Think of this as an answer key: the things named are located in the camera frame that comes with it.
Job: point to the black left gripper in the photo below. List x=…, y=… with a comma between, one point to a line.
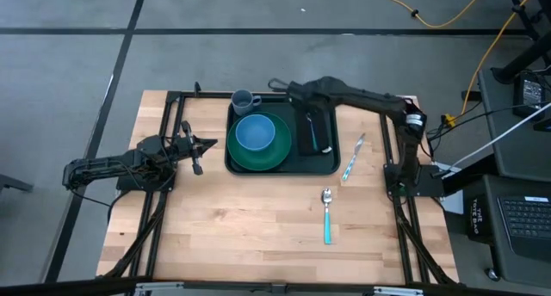
x=183, y=147

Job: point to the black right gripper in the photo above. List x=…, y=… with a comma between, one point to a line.
x=314, y=91

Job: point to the black cloth napkin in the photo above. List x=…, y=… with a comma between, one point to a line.
x=325, y=132

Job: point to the blue bowl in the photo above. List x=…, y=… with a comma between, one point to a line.
x=255, y=132

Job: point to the green round plate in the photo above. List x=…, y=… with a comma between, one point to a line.
x=258, y=160

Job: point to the blue-grey mug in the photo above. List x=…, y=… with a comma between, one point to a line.
x=242, y=102

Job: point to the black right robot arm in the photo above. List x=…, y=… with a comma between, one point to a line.
x=366, y=99

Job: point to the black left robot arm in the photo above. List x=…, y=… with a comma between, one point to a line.
x=99, y=169

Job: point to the dark green plastic tray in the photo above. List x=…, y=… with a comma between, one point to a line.
x=301, y=164

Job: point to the yellow plug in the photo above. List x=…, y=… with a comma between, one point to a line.
x=450, y=121

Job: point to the black power brick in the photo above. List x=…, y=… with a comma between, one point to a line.
x=471, y=96

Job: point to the grey chair foot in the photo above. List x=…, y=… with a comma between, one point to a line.
x=13, y=183

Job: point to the black crossbar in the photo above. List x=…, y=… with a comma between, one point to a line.
x=64, y=287

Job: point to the black tote bag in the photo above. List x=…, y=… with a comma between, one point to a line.
x=480, y=218

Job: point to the black desk leg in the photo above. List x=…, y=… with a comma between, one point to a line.
x=523, y=59

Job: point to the black power supply box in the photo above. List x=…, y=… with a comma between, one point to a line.
x=531, y=91

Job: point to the black laptop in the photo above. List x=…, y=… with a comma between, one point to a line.
x=525, y=218

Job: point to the black caster wheel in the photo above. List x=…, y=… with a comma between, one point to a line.
x=493, y=274

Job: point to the dark grey laptop desk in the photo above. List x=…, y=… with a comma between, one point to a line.
x=516, y=270

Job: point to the black metal table frame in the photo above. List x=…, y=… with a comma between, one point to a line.
x=206, y=95

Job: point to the silver bracket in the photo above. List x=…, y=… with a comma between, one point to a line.
x=159, y=286
x=396, y=291

